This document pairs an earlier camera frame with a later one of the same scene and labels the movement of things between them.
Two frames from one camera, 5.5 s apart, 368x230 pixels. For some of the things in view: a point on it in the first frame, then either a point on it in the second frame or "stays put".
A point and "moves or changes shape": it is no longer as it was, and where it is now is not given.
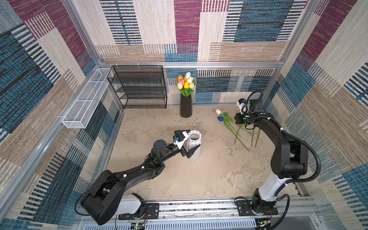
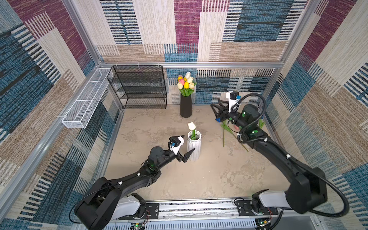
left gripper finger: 187,131 -> 180,138
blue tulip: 221,119 moves or changes shape
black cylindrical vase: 186,106 stays put
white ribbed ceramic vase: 194,141 stays put
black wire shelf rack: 139,85 stays put
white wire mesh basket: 81,113 stays put
